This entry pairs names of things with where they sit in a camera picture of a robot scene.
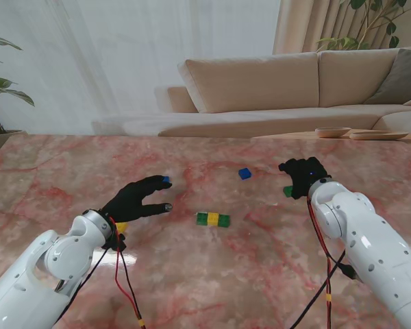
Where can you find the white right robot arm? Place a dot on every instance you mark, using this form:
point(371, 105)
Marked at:
point(366, 246)

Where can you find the wooden bowl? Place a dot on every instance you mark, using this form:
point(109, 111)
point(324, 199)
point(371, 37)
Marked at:
point(332, 132)

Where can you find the large-leaf green houseplant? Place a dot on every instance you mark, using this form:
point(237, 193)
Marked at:
point(20, 97)

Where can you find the tall leafy branch plant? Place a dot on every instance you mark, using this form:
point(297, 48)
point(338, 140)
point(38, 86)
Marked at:
point(342, 42)

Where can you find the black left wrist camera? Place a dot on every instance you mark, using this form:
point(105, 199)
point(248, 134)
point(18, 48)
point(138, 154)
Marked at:
point(115, 242)

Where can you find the green toy brick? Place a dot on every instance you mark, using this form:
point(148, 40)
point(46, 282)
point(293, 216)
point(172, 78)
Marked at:
point(288, 192)
point(224, 221)
point(202, 219)

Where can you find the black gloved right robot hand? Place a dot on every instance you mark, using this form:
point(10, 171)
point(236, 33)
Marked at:
point(305, 174)

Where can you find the flat wooden tray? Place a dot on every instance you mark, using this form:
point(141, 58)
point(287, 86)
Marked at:
point(378, 135)

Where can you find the sheer white curtain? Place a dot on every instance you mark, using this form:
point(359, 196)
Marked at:
point(123, 51)

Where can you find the blue toy brick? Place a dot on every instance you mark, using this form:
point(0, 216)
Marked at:
point(245, 173)
point(166, 179)

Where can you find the grey sofa cushion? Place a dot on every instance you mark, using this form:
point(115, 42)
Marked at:
point(400, 79)

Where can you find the beige sofa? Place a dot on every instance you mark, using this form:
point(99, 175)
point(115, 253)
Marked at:
point(260, 85)

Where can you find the beige curtain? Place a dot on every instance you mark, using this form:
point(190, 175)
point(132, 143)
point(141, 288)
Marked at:
point(294, 27)

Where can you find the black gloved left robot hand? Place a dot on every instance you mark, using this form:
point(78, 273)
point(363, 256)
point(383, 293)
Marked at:
point(128, 202)

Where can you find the yellow toy brick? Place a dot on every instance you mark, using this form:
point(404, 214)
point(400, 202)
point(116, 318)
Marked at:
point(122, 227)
point(212, 219)

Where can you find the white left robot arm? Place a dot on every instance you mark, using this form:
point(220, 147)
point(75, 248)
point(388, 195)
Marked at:
point(27, 284)

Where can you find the pale plant pot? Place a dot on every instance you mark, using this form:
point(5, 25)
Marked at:
point(0, 140)

